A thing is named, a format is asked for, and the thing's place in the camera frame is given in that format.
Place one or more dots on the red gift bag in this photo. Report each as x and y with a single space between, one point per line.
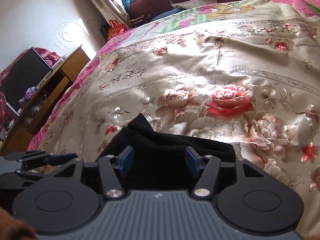
115 29

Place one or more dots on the pink cloth on desk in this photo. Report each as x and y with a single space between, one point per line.
49 57

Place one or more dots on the floral satin bedspread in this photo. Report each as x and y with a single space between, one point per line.
245 73

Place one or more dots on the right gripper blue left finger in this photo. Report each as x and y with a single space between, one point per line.
124 161

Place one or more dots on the black pants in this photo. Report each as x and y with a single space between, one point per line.
159 158

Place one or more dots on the wooden desk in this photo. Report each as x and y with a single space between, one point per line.
38 109

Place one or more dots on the black monitor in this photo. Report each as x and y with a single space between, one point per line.
26 72

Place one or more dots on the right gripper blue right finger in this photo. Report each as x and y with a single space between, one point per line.
194 162

